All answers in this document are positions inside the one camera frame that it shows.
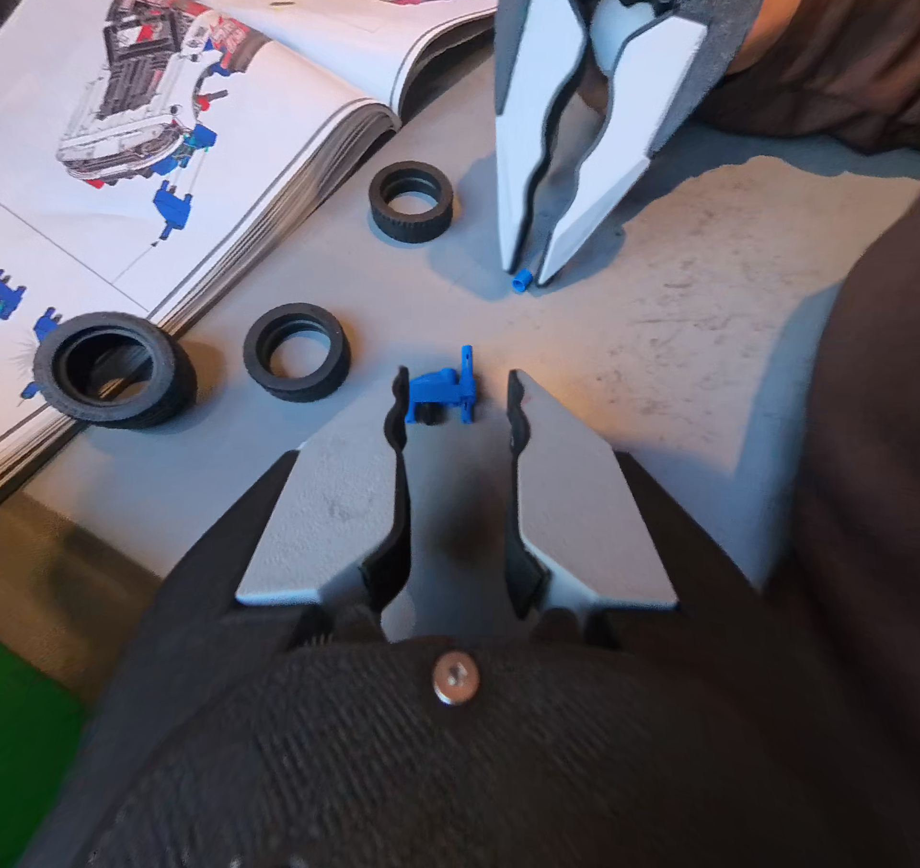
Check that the small blue toy bush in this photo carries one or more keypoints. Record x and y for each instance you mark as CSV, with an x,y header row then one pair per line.
x,y
522,279

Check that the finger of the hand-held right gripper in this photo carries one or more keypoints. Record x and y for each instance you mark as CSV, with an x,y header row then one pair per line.
x,y
647,106
528,92

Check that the blue toy brick connector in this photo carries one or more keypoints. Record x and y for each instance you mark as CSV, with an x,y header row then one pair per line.
x,y
431,390

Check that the open instruction booklet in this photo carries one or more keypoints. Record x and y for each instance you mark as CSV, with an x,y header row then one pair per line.
x,y
108,236

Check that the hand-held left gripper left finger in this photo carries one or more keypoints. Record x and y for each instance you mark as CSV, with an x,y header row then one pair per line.
x,y
338,523

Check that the grey desk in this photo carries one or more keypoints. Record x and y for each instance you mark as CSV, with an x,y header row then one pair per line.
x,y
683,350

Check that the black toy tyre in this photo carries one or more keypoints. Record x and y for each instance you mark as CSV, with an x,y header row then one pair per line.
x,y
334,365
172,386
438,214

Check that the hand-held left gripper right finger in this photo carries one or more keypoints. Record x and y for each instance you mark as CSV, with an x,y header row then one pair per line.
x,y
589,523

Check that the green plastic bin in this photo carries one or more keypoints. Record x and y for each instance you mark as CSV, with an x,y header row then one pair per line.
x,y
29,738

